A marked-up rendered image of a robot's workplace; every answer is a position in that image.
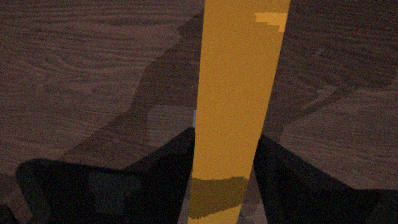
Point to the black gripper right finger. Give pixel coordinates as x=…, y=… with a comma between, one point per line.
x=295, y=192

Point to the yellow bar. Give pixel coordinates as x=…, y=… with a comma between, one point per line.
x=241, y=43

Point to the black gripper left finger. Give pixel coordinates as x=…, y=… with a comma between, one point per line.
x=150, y=191

